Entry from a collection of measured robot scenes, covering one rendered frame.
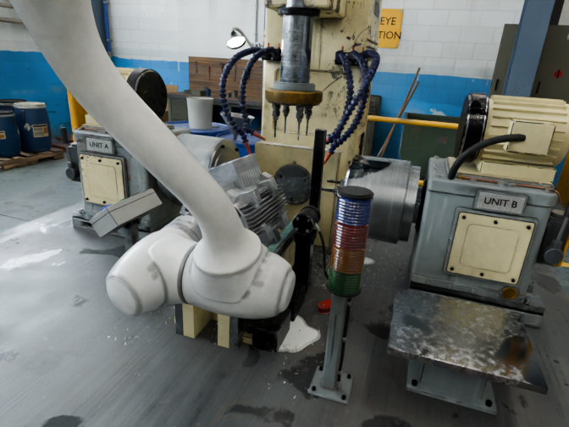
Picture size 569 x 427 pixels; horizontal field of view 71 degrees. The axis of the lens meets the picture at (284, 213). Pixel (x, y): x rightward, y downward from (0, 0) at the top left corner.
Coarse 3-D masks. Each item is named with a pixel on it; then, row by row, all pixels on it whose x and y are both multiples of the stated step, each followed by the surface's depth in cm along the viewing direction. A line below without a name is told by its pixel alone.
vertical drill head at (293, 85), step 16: (288, 0) 111; (288, 16) 112; (304, 16) 112; (288, 32) 114; (304, 32) 113; (288, 48) 115; (304, 48) 115; (288, 64) 116; (304, 64) 116; (288, 80) 118; (304, 80) 118; (272, 96) 117; (288, 96) 115; (304, 96) 115; (320, 96) 119; (288, 112) 130
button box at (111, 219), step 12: (144, 192) 101; (120, 204) 93; (132, 204) 96; (144, 204) 99; (156, 204) 102; (96, 216) 91; (108, 216) 89; (120, 216) 91; (132, 216) 94; (96, 228) 92; (108, 228) 91
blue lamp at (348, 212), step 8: (344, 200) 65; (352, 200) 64; (360, 200) 64; (368, 200) 65; (336, 208) 68; (344, 208) 65; (352, 208) 65; (360, 208) 65; (368, 208) 65; (336, 216) 67; (344, 216) 66; (352, 216) 65; (360, 216) 65; (368, 216) 66; (352, 224) 66; (360, 224) 66
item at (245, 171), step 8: (232, 160) 103; (240, 160) 94; (248, 160) 97; (256, 160) 101; (216, 168) 92; (224, 168) 91; (232, 168) 91; (240, 168) 93; (248, 168) 96; (256, 168) 99; (216, 176) 93; (224, 176) 92; (232, 176) 91; (240, 176) 91; (248, 176) 95; (256, 176) 98; (240, 184) 91; (248, 184) 94
